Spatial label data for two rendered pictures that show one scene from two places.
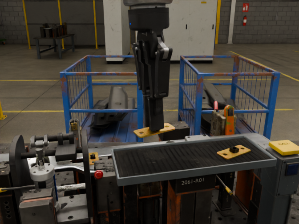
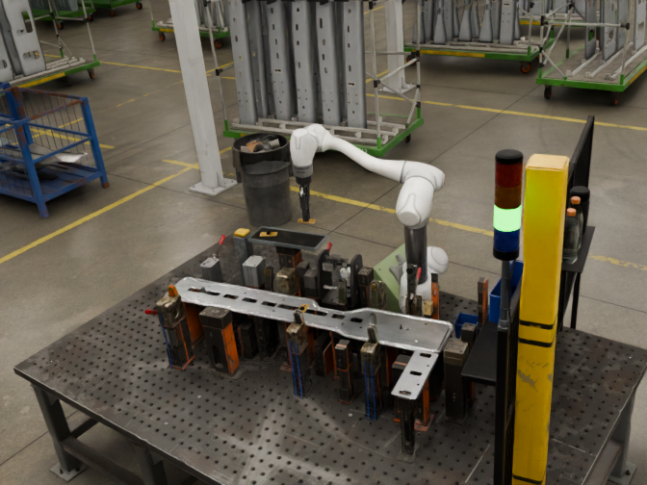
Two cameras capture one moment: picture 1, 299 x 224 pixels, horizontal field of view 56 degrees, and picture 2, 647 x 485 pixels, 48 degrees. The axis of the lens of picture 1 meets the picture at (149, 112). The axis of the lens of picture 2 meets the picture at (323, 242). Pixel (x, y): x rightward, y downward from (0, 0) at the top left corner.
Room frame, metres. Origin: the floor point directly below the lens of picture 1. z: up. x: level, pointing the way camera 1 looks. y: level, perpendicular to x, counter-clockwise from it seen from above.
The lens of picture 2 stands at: (2.86, 2.07, 2.77)
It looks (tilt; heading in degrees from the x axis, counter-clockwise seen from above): 28 degrees down; 221
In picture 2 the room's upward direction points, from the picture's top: 6 degrees counter-clockwise
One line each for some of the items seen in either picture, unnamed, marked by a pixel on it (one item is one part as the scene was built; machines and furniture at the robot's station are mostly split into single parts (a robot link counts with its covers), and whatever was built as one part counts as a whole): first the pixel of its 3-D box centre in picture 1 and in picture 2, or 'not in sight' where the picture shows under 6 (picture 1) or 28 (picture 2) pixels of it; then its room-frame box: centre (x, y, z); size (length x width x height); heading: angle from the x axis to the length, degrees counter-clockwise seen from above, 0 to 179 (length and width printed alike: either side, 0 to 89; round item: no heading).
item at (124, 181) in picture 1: (191, 157); (287, 238); (0.60, -0.10, 1.16); 0.37 x 0.14 x 0.02; 103
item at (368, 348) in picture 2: not in sight; (372, 379); (0.98, 0.64, 0.87); 0.12 x 0.09 x 0.35; 13
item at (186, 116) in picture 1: (218, 101); not in sight; (3.23, -0.84, 0.47); 1.20 x 0.80 x 0.95; 2
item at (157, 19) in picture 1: (149, 33); (303, 183); (0.54, 0.00, 1.45); 0.08 x 0.07 x 0.09; 26
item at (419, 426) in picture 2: not in sight; (422, 395); (0.93, 0.85, 0.84); 0.11 x 0.06 x 0.29; 13
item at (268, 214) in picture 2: not in sight; (265, 181); (-1.24, -2.03, 0.36); 0.54 x 0.50 x 0.73; 1
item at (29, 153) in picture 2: not in sight; (28, 148); (-0.59, -4.62, 0.47); 1.20 x 0.80 x 0.95; 93
